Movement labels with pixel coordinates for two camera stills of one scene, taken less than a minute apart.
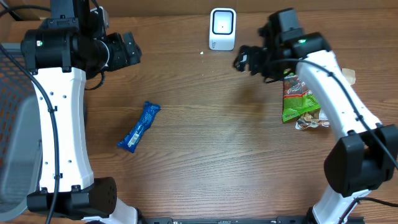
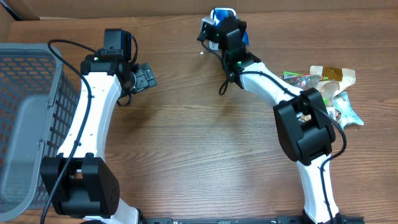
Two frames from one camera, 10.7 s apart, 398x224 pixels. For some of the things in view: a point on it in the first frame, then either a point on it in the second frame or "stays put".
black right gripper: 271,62 -> 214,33
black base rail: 236,220 stays put
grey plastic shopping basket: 20,135 stays put
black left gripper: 122,58 -> 145,76
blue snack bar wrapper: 129,142 -> 217,14
